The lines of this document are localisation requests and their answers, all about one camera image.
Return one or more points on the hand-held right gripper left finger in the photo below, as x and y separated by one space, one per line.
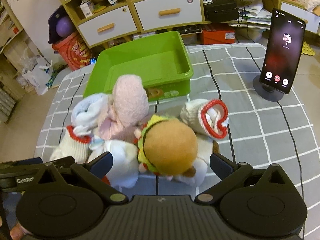
100 160

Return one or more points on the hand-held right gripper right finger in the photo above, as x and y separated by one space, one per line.
220 165

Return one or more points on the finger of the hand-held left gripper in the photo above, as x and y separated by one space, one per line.
61 161

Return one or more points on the grey-brown plush toy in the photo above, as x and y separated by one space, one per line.
108 128

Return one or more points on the white plush toy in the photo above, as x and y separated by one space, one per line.
85 112

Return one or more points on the plush doll with brown head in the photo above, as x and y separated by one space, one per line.
170 145

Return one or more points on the beige plush toy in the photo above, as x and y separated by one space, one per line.
130 100

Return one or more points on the green plastic bin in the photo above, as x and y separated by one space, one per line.
150 62

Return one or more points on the grey checked blanket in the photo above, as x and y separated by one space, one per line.
250 130

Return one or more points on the grey phone stand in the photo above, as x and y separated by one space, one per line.
266 93

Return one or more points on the white plastic bag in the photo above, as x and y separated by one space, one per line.
37 76

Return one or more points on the red orange bag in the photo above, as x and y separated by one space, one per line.
72 51

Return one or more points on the wooden shelf unit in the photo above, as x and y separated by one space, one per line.
12 50

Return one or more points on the red box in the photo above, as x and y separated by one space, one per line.
217 36

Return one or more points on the clear plastic storage box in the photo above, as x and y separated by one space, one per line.
140 36

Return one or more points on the black smartphone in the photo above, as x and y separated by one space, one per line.
282 50

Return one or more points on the purple ball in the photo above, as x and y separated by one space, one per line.
63 26

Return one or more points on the black tray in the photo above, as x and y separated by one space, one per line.
186 29

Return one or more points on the dark purple bag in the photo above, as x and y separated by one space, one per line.
53 17

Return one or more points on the yellow egg tray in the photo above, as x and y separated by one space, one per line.
308 50

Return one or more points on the small white and blue box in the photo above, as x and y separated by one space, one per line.
86 7

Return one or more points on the stack of white papers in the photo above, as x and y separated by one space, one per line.
252 12

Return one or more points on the black case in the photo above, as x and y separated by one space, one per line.
220 7

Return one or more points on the white wooden drawer cabinet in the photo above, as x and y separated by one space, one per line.
131 3

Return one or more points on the small white drawer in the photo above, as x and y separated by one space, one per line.
292 6

